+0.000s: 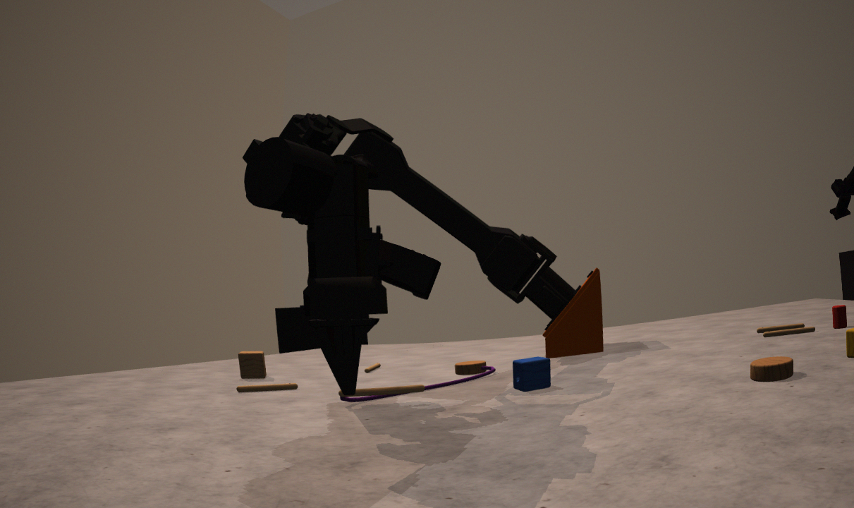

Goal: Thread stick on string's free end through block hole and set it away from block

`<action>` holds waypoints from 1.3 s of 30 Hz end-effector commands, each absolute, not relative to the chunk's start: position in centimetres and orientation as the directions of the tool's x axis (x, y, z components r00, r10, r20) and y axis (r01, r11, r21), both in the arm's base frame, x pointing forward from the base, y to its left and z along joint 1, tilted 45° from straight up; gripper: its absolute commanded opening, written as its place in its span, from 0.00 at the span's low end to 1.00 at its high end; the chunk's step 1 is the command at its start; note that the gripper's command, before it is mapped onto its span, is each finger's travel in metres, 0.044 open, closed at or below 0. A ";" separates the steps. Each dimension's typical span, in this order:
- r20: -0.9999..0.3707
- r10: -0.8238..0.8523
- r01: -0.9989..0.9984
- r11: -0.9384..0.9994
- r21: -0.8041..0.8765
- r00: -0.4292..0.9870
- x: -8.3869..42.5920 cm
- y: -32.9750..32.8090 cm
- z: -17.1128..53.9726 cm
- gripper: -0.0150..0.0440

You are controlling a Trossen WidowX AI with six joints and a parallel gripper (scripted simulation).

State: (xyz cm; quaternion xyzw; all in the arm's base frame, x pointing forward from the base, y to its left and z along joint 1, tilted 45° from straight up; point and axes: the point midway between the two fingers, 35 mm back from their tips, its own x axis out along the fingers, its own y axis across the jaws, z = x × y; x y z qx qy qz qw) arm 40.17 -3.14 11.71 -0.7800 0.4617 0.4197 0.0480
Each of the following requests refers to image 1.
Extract purple string with wooden stick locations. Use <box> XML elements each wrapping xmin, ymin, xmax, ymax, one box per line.
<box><xmin>338</xmin><ymin>366</ymin><xmax>496</xmax><ymax>402</ymax></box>

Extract dark red cylinder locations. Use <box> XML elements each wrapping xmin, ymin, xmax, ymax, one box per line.
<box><xmin>832</xmin><ymin>305</ymin><xmax>847</xmax><ymax>329</ymax></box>

